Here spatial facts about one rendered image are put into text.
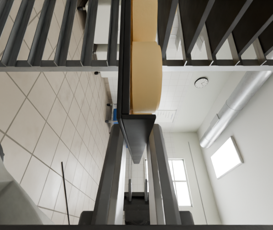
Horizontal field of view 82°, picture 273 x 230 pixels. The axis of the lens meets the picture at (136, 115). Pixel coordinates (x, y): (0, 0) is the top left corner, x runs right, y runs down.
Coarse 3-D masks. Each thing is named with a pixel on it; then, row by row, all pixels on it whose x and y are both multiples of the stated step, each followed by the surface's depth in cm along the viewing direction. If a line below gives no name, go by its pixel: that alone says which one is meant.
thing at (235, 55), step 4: (232, 36) 57; (228, 40) 59; (232, 40) 57; (232, 44) 57; (232, 48) 57; (236, 48) 55; (232, 52) 57; (236, 52) 54; (232, 56) 57; (236, 56) 54; (240, 56) 57; (236, 60) 54; (240, 60) 56; (236, 64) 55; (240, 64) 56
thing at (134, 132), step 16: (128, 0) 8; (128, 16) 8; (128, 32) 7; (128, 48) 7; (128, 64) 7; (128, 80) 6; (128, 96) 6; (128, 112) 6; (128, 128) 7; (144, 128) 7; (128, 144) 11; (144, 144) 11
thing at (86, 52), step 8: (96, 0) 67; (88, 8) 62; (96, 8) 65; (88, 16) 62; (96, 16) 64; (88, 24) 61; (88, 32) 61; (88, 40) 59; (88, 48) 58; (88, 56) 57; (88, 64) 56
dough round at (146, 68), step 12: (132, 48) 9; (144, 48) 9; (156, 48) 9; (132, 60) 9; (144, 60) 9; (156, 60) 9; (132, 72) 9; (144, 72) 9; (156, 72) 9; (132, 84) 9; (144, 84) 9; (156, 84) 9; (132, 96) 10; (144, 96) 10; (156, 96) 10; (132, 108) 11; (144, 108) 10; (156, 108) 10
